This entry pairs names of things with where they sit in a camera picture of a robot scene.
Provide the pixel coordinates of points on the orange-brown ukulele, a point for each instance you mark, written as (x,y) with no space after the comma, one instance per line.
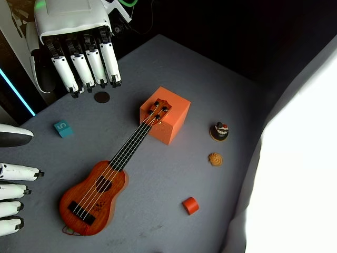
(92,200)

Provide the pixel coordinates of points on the teal number block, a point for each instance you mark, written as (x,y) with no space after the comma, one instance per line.
(63,129)

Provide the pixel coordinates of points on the toy swirl cookie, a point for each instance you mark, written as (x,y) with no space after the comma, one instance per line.
(215,159)

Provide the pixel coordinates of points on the grey table cloth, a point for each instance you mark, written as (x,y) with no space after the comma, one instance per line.
(163,184)

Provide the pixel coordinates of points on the small orange-red cylinder block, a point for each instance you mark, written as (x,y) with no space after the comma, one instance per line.
(190,205)

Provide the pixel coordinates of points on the white frame post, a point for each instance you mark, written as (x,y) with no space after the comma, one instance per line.
(6,21)

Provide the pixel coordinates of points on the toy chocolate cake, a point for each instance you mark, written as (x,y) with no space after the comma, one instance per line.
(219,131)

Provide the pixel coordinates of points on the dark brown round cookie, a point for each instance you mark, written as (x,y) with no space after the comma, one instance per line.
(102,97)

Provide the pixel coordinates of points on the large orange cube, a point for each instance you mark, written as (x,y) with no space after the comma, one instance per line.
(175,118)

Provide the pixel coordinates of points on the cyan light strip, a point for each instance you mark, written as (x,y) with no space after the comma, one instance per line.
(18,93)

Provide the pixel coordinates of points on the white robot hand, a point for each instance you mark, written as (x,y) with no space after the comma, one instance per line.
(71,21)
(15,172)

